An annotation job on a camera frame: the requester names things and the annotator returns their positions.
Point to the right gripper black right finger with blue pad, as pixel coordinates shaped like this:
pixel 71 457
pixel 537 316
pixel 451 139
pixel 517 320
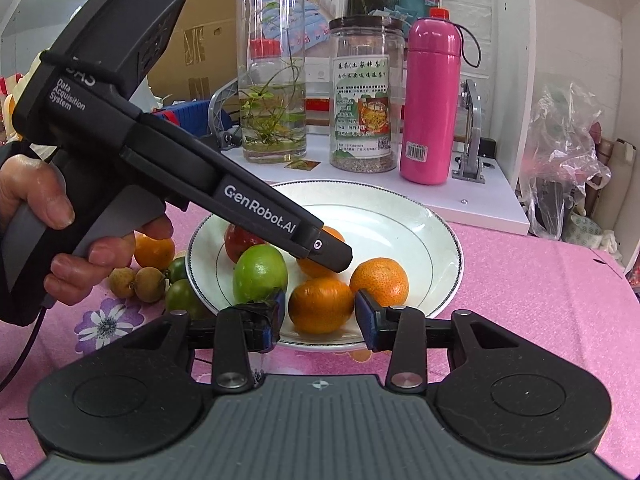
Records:
pixel 399 330

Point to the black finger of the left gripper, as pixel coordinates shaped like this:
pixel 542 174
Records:
pixel 331 253

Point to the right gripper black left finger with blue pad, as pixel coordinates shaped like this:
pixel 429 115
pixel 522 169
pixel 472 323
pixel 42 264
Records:
pixel 240 330

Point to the large orange front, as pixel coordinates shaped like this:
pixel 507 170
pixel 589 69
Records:
pixel 320 306

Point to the green persimmon front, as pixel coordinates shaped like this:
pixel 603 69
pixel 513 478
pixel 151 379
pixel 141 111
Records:
pixel 181 296

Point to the red wax apple front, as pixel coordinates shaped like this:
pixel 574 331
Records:
pixel 238 240

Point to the brown longan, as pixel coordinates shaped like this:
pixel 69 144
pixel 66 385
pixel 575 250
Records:
pixel 149 285
pixel 121 282

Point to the orange back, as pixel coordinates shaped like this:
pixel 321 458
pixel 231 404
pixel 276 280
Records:
pixel 152 252

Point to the person's left hand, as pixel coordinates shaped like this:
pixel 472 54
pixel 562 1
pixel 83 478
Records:
pixel 104 204

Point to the white round plate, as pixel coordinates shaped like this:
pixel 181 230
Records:
pixel 375 222

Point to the blue tool box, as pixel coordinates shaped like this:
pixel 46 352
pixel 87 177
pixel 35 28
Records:
pixel 195 117

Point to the cardboard box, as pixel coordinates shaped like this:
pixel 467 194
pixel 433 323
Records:
pixel 201 54

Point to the pink thermos bottle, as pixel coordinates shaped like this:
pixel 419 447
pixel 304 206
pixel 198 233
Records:
pixel 432 93

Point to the grey metal clamp left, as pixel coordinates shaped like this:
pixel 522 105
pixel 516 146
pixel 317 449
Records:
pixel 224 133

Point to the grey metal clamp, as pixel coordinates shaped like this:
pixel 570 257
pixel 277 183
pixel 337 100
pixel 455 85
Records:
pixel 224 133
pixel 470 167

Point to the grey metal clamp right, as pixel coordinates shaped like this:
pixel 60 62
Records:
pixel 470 167

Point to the white board platform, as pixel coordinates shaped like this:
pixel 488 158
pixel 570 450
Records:
pixel 489 205

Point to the pink floral tablecloth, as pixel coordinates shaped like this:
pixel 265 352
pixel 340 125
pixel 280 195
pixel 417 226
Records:
pixel 568 299

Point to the tape roll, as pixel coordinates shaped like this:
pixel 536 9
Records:
pixel 582 231

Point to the clear jar with label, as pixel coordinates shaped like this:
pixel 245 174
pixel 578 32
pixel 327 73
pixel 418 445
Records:
pixel 366 64

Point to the glass vase with plant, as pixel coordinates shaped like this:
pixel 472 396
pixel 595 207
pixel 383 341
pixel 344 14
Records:
pixel 271 79

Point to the clear plastic bag right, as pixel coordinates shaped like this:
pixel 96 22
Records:
pixel 560 157

